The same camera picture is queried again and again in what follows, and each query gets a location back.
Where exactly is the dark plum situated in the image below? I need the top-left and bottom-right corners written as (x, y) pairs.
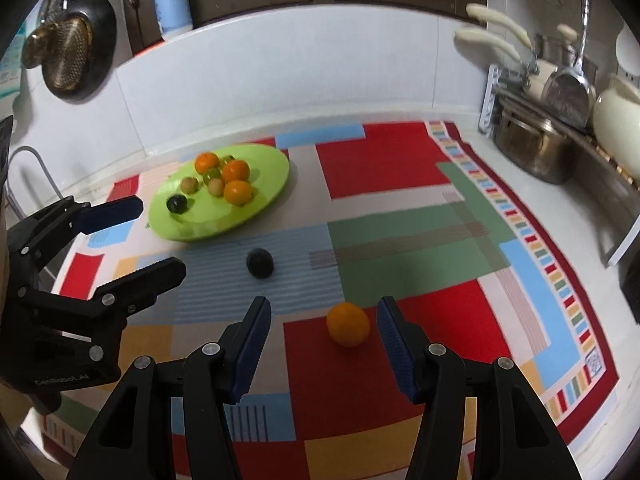
top-left (245, 248), bottom-right (274, 280)
top-left (166, 194), bottom-right (189, 214)

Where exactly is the yellow-green fruit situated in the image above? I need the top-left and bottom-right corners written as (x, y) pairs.
top-left (180, 177), bottom-right (200, 195)
top-left (207, 178), bottom-right (224, 197)

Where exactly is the green grape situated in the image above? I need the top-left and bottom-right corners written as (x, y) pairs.
top-left (219, 155), bottom-right (234, 166)
top-left (203, 167), bottom-right (221, 185)

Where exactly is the small orange tangerine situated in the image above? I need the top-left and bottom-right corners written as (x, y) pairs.
top-left (193, 152), bottom-right (219, 176)

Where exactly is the large orange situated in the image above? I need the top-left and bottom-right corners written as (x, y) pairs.
top-left (326, 302), bottom-right (371, 348)

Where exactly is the chrome kitchen faucet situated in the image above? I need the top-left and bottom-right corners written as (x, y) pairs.
top-left (4, 145), bottom-right (63, 220)

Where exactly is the green plate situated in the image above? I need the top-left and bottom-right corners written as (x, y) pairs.
top-left (149, 143), bottom-right (290, 242)

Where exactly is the brass colander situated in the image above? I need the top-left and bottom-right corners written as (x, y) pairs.
top-left (22, 14), bottom-right (92, 96)

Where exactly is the black hanging pan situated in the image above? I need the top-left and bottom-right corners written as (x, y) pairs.
top-left (46, 0), bottom-right (117, 102)

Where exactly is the colourful patchwork tablecloth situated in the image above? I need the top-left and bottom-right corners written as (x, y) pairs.
top-left (53, 122), bottom-right (618, 479)

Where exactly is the blue white soap bottle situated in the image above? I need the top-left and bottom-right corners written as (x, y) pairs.
top-left (153, 0), bottom-right (193, 41)

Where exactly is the steel pot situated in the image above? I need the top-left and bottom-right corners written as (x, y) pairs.
top-left (494, 96), bottom-right (580, 185)

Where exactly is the white ceramic jug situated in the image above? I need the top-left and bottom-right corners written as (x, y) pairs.
top-left (592, 75), bottom-right (640, 180)

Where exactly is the dish rack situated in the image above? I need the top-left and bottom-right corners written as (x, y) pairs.
top-left (478, 64), bottom-right (639, 194)

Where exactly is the cream handled pan lower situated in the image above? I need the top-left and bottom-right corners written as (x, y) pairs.
top-left (454, 27), bottom-right (540, 87)

